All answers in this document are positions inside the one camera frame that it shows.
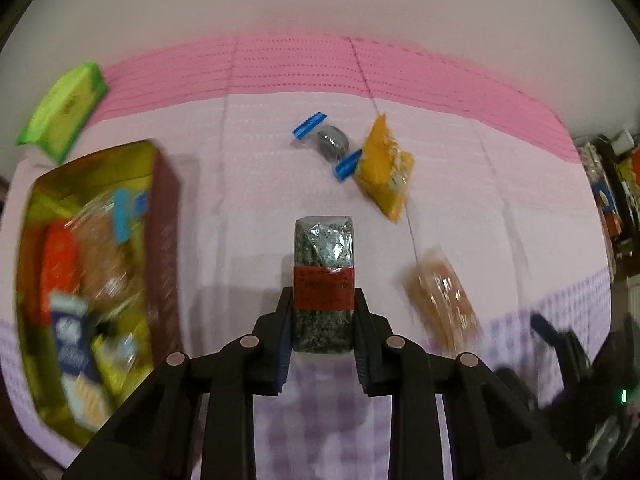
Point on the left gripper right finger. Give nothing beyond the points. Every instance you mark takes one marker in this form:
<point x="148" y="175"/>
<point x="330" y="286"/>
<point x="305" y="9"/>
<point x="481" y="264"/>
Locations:
<point x="391" y="365"/>

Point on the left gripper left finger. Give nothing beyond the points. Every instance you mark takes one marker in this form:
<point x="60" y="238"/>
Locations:
<point x="255" y="364"/>

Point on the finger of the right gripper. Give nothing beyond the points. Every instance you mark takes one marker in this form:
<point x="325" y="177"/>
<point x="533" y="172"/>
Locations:
<point x="543" y="328"/>

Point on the grey seaweed snack packet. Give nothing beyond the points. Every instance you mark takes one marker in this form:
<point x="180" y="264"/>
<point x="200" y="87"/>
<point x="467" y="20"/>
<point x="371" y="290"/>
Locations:
<point x="323" y="284"/>

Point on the blue soda cracker packet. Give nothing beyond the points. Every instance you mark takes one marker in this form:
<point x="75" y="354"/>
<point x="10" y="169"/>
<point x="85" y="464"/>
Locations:
<point x="88" y="399"/>

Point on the yellow blue candy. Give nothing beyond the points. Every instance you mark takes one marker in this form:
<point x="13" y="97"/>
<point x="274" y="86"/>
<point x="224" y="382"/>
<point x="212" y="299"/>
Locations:
<point x="330" y="142"/>

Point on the orange crispy bar packet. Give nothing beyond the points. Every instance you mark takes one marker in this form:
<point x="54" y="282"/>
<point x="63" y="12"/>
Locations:
<point x="436" y="292"/>

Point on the pink purple checked tablecloth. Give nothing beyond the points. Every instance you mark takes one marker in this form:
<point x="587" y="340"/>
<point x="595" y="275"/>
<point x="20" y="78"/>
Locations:
<point x="498" y="185"/>

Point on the gold metal tin box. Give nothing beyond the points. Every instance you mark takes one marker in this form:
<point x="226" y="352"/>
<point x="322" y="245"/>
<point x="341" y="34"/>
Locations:
<point x="153" y="319"/>

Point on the clear wrapped peanut bar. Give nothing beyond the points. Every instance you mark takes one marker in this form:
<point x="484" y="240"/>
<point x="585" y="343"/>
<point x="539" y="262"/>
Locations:
<point x="109" y="272"/>

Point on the cluttered shelf items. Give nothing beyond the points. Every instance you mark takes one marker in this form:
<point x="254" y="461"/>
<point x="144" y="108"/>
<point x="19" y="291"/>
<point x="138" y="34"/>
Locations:
<point x="613" y="173"/>

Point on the yellow snack packet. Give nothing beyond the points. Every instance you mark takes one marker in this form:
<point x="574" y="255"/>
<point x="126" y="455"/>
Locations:
<point x="384" y="169"/>

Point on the red snack packet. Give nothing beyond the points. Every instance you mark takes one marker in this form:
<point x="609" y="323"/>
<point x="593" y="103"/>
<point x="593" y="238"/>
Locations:
<point x="60" y="264"/>

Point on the green tissue pack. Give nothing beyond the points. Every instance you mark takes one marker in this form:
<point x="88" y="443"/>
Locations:
<point x="59" y="117"/>

